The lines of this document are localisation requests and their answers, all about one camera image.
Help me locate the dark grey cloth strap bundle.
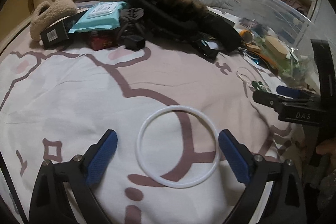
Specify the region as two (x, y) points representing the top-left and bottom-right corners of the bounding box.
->
(116, 8), (146, 42)

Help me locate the cartoon printed bed blanket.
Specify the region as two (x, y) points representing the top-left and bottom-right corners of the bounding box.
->
(1, 30), (303, 223)

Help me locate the white silicone ring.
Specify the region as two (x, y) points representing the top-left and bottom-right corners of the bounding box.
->
(135, 105), (221, 189)

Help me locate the beige fuzzy slipper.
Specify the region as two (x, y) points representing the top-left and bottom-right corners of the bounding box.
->
(30, 0), (77, 42)

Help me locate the black jacket with fur trim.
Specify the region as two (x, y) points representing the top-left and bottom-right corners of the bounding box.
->
(123, 0), (243, 52)

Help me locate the orange tape roll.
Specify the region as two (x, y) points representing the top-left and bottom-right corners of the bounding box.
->
(239, 30), (253, 44)

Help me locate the small black plastic cube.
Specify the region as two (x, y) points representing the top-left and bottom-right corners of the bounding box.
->
(123, 35), (146, 51)

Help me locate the teal wet wipes pack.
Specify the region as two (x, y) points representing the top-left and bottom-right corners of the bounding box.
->
(68, 1), (126, 34)

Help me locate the black cardboard box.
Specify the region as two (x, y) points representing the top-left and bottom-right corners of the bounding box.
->
(41, 10), (87, 49)

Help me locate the white louvered closet door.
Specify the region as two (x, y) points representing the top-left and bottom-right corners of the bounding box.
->
(310, 0), (336, 44)

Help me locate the clear plastic storage bin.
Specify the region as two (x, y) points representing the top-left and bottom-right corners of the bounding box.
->
(237, 0), (319, 75)

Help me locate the tan wooden brush block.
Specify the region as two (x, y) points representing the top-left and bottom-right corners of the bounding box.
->
(265, 36), (288, 60)

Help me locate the person's right hand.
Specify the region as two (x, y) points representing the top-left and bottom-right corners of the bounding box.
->
(299, 131), (336, 169)

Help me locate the orange leather case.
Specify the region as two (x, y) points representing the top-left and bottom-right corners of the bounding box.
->
(249, 51), (278, 69)

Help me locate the red printed box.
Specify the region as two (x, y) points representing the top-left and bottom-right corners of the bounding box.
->
(88, 31), (118, 51)

